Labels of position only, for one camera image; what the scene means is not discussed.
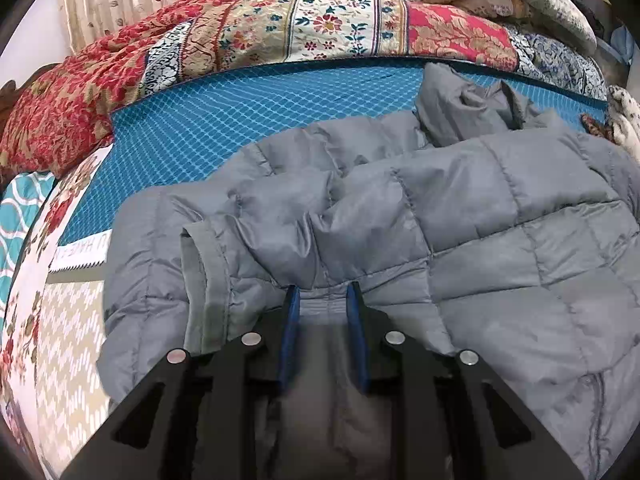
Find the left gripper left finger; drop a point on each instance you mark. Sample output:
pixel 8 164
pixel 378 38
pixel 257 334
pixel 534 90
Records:
pixel 194 417

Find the white knitted blanket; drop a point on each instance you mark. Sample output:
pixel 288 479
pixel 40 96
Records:
pixel 622 122

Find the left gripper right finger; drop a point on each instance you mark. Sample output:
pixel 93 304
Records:
pixel 453 417

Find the grey quilted down jacket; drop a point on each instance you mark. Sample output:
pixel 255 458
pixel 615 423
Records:
pixel 474 221

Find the teal white lattice pillow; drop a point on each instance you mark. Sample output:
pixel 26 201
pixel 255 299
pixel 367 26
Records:
pixel 20 205

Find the blue mesh bed mat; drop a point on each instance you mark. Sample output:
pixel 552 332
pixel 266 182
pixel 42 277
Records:
pixel 185 132

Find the red floral patchwork quilt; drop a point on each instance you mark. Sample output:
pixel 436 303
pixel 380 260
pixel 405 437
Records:
pixel 65 114

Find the carved wooden headboard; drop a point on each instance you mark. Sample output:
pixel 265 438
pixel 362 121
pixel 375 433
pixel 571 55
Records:
pixel 10 93

